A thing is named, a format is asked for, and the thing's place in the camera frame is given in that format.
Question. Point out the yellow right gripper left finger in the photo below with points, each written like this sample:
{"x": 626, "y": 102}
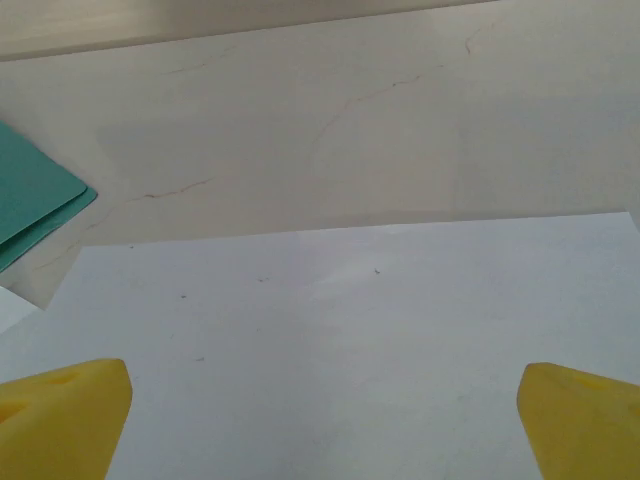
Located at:
{"x": 60, "y": 425}

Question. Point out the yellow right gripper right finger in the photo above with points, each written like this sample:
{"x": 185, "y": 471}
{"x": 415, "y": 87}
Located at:
{"x": 585, "y": 430}

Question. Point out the white paper sheet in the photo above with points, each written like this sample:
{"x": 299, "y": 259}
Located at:
{"x": 12, "y": 310}
{"x": 325, "y": 350}

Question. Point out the green paper folder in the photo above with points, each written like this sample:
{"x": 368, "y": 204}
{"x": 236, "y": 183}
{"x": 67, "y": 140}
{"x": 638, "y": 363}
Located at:
{"x": 30, "y": 190}

